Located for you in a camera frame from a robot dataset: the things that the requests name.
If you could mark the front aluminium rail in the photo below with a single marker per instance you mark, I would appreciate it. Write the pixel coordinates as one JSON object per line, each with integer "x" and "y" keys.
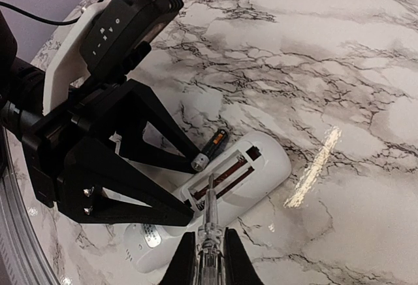
{"x": 21, "y": 253}

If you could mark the white remote control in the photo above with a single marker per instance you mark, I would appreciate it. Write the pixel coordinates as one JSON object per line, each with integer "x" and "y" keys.
{"x": 244, "y": 174}

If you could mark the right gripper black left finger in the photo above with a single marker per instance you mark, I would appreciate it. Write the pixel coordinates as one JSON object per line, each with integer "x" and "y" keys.
{"x": 181, "y": 269}

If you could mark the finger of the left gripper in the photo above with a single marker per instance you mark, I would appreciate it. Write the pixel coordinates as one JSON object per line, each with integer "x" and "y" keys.
{"x": 126, "y": 110}

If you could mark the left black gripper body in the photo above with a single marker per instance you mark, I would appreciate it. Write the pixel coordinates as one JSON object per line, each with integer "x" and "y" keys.
{"x": 22, "y": 88}

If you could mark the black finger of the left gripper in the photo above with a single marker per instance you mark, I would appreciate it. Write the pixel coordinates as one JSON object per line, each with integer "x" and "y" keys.
{"x": 99, "y": 187}

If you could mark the clear handled screwdriver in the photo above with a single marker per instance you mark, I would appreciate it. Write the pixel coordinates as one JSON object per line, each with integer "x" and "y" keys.
{"x": 210, "y": 267}

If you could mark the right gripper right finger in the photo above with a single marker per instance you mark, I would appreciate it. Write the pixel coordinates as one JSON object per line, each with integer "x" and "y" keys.
{"x": 238, "y": 267}

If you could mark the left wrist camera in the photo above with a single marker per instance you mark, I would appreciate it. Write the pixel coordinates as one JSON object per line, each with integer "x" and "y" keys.
{"x": 101, "y": 41}

